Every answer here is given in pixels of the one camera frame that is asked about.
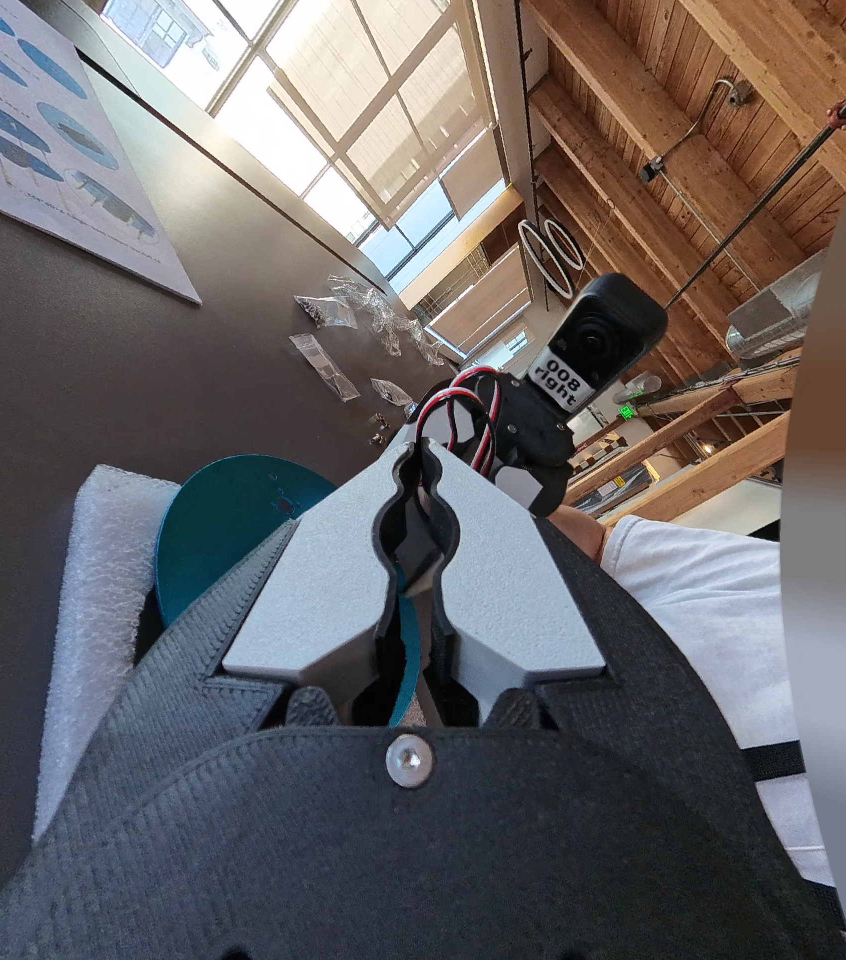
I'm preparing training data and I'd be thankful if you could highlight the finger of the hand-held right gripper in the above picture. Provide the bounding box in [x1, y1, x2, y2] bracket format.
[495, 466, 545, 513]
[410, 418, 463, 451]

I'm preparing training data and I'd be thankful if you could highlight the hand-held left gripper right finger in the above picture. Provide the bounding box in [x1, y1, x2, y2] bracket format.
[419, 437, 609, 725]

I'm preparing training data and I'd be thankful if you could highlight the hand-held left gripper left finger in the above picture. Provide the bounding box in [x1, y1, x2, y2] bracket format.
[220, 441, 420, 725]

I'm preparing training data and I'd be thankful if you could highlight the red white black servo cable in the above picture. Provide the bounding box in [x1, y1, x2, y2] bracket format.
[417, 367, 504, 476]

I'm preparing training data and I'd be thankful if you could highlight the blue round metal plate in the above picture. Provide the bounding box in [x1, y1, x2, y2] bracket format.
[153, 455, 424, 729]

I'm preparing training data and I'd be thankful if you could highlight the person's right forearm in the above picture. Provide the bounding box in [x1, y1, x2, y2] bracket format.
[552, 506, 613, 567]

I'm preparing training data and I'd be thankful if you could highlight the dark grey desk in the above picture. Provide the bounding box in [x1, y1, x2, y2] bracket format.
[0, 0, 469, 946]

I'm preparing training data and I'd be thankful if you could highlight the crumpled clear plastic bag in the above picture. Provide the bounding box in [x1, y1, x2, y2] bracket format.
[327, 273, 448, 367]

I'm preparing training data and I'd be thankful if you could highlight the flat clear plastic bag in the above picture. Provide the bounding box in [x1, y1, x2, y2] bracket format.
[288, 333, 361, 404]

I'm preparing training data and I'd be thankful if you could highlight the clear bag with dark screws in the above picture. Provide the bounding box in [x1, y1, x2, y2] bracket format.
[294, 294, 358, 331]

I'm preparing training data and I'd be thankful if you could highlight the person in white shirt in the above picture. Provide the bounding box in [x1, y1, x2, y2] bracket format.
[599, 516, 840, 939]

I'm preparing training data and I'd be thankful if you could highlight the white foam sheet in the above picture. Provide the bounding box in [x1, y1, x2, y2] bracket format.
[33, 465, 184, 841]

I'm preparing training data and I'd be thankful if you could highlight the black ceiling pipe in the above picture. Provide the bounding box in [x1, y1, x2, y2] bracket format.
[663, 56, 846, 312]

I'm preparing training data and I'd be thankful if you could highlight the large window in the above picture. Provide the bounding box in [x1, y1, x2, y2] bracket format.
[100, 0, 525, 280]

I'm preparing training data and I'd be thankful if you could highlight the metal conduit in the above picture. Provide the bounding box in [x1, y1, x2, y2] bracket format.
[640, 78, 754, 185]

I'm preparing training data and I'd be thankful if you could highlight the folded printed instruction sheet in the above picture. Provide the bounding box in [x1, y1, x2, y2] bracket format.
[0, 0, 202, 306]

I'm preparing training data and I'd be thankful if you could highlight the white ring ceiling lamp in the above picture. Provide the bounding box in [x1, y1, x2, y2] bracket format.
[519, 221, 574, 299]
[539, 217, 589, 273]

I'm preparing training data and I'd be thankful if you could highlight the silver air duct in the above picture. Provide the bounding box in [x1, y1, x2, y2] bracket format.
[725, 251, 829, 361]

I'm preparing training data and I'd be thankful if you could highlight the black lanyard strap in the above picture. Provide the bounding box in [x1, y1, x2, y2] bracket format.
[744, 741, 846, 933]

